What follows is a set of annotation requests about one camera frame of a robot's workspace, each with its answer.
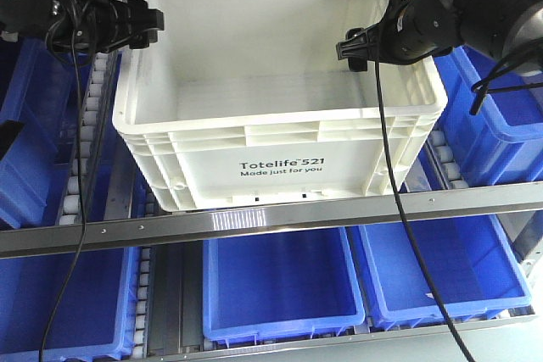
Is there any shelf blue bin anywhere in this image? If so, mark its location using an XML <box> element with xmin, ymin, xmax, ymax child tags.
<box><xmin>1</xmin><ymin>39</ymin><xmax>110</xmax><ymax>230</ymax></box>
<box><xmin>434</xmin><ymin>47</ymin><xmax>542</xmax><ymax>187</ymax></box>

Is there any right shelf lower left bin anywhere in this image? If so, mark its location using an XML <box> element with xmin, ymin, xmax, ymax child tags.
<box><xmin>1</xmin><ymin>248</ymin><xmax>141</xmax><ymax>361</ymax></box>

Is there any shelf roller track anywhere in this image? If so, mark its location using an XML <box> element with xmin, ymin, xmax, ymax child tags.
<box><xmin>56</xmin><ymin>51</ymin><xmax>120</xmax><ymax>226</ymax></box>
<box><xmin>425</xmin><ymin>130</ymin><xmax>468</xmax><ymax>190</ymax></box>
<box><xmin>132</xmin><ymin>248</ymin><xmax>151</xmax><ymax>359</ymax></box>

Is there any right shelf lower roller track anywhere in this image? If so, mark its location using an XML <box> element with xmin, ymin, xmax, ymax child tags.
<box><xmin>132</xmin><ymin>248</ymin><xmax>151</xmax><ymax>359</ymax></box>

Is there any right shelf bottom steel rail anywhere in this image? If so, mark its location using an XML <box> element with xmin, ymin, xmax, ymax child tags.
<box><xmin>150</xmin><ymin>315</ymin><xmax>542</xmax><ymax>361</ymax></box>

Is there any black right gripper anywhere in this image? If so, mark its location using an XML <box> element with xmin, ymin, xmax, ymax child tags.
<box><xmin>336</xmin><ymin>0</ymin><xmax>460</xmax><ymax>71</ymax></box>

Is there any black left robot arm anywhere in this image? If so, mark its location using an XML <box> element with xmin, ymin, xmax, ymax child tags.
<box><xmin>1</xmin><ymin>0</ymin><xmax>165</xmax><ymax>55</ymax></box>

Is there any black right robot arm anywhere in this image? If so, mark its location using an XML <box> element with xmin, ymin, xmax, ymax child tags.
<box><xmin>336</xmin><ymin>0</ymin><xmax>542</xmax><ymax>115</ymax></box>

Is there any right shelf lower middle bin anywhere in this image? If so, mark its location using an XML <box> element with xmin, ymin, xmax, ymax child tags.
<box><xmin>203</xmin><ymin>227</ymin><xmax>366</xmax><ymax>347</ymax></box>

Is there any right shelf left roller track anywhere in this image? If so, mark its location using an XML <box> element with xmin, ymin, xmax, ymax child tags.
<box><xmin>56</xmin><ymin>51</ymin><xmax>120</xmax><ymax>226</ymax></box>

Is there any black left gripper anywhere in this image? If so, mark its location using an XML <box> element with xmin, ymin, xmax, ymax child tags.
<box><xmin>46</xmin><ymin>0</ymin><xmax>165</xmax><ymax>53</ymax></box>

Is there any right shelf blue bin left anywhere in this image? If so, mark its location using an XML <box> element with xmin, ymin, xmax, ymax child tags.
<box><xmin>1</xmin><ymin>39</ymin><xmax>110</xmax><ymax>230</ymax></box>

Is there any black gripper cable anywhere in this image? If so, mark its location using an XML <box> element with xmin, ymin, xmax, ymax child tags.
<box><xmin>372</xmin><ymin>47</ymin><xmax>480</xmax><ymax>362</ymax></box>
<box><xmin>37</xmin><ymin>31</ymin><xmax>88</xmax><ymax>362</ymax></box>

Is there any white Totelife plastic bin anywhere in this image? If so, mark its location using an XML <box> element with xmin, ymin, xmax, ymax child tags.
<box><xmin>112</xmin><ymin>0</ymin><xmax>447</xmax><ymax>212</ymax></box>

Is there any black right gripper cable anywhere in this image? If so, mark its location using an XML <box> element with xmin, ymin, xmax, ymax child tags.
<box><xmin>372</xmin><ymin>47</ymin><xmax>480</xmax><ymax>362</ymax></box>

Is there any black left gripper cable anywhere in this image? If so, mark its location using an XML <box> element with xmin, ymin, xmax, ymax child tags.
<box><xmin>37</xmin><ymin>31</ymin><xmax>88</xmax><ymax>362</ymax></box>

